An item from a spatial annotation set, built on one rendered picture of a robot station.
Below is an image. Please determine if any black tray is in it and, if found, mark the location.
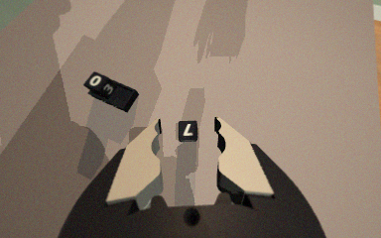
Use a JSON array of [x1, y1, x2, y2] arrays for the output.
[[88, 79, 139, 112]]

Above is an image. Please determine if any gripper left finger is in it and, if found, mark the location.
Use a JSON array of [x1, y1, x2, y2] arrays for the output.
[[58, 118, 164, 238]]

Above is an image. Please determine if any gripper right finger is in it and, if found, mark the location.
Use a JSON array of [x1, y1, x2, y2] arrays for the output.
[[214, 116, 326, 238]]

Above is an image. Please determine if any black number cube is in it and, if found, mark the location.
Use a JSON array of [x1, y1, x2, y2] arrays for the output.
[[179, 121, 197, 142], [84, 71, 117, 99]]

